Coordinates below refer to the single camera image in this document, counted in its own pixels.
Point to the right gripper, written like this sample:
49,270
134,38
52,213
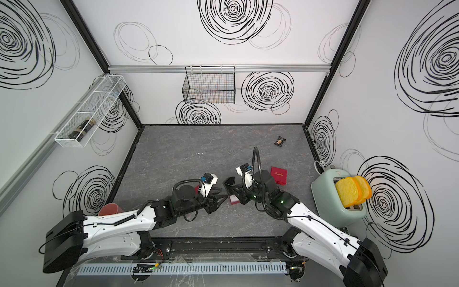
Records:
242,193

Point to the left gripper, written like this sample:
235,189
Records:
212,204

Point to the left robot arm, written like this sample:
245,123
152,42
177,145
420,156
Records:
79,237

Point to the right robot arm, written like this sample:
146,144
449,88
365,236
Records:
358,263

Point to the middle red jewelry box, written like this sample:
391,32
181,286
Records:
234,200

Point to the small dark snack wrapper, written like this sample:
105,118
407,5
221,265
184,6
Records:
280,141

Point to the mint green toaster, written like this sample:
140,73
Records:
328,203

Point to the front yellow toast slice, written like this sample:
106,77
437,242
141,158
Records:
349,191

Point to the yellow toast slice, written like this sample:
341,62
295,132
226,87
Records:
349,191
365,189

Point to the pink plastic cup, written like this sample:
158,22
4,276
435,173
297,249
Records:
110,209

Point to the back yellow toast slice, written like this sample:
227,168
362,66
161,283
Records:
365,189

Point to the dark bottle in shelf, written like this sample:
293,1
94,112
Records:
81,131

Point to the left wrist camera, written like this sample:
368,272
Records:
208,181

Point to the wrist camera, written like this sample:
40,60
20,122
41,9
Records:
245,171
208,181

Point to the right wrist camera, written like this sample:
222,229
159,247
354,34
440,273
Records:
245,171

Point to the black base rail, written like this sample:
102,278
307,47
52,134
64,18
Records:
270,247

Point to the white slotted cable duct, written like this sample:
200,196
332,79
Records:
144,269

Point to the black wire wall basket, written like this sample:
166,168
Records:
209,84

